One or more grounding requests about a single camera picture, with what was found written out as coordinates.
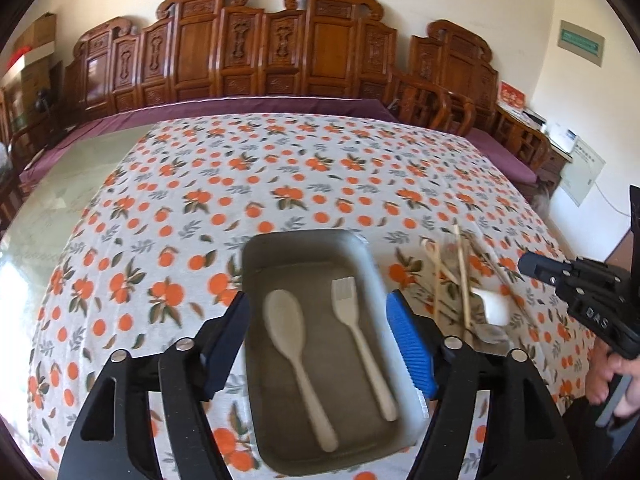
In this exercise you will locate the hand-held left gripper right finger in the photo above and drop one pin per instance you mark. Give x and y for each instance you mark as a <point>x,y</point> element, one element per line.
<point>411,347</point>

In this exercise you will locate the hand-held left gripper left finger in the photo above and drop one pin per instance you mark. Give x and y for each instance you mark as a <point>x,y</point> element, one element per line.
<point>225,347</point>

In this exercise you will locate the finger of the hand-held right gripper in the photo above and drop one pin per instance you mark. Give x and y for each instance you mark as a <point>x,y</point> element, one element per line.
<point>542,266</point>
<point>585,302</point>

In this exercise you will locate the wooden chopstick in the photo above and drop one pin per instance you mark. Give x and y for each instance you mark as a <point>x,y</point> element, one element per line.
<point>462,280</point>
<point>487,262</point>
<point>440,261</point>

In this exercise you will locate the grey rectangular tray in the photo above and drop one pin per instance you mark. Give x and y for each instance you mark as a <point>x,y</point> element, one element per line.
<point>280,410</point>

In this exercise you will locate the person's right hand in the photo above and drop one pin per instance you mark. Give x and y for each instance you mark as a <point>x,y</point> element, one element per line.
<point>627,385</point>

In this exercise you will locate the beige plastic spoon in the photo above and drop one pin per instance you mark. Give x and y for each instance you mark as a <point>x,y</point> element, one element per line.
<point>282,315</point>

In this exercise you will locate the white plastic fork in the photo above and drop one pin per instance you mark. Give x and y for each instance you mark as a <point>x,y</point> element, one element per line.
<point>345,305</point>

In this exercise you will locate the clear plastic fork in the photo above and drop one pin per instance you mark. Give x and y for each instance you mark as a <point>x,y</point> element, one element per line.
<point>492,335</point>

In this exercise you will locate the white board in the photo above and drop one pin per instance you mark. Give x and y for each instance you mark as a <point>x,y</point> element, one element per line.
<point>582,172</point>

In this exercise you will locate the wooden armchair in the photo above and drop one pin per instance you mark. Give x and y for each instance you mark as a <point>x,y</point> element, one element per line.
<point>10,160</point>
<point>430,105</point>
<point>522,142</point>

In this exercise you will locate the white desktop device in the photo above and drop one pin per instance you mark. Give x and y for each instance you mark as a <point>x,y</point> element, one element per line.
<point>535,116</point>

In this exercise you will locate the red card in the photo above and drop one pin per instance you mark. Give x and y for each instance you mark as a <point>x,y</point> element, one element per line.
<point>512,95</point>

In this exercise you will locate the orange fruit print tablecloth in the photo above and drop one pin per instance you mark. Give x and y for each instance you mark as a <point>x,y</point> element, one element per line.
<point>300,160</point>

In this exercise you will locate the carved wooden screen panel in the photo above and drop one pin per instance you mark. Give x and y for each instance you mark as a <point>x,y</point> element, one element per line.
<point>202,45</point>
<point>332,40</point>
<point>112,65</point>
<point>457,70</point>

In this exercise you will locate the brown cardboard box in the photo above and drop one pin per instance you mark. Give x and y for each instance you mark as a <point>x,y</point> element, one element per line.
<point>37,35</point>

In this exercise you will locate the green wall sign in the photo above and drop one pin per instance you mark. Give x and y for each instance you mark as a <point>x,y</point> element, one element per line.
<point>580,42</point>

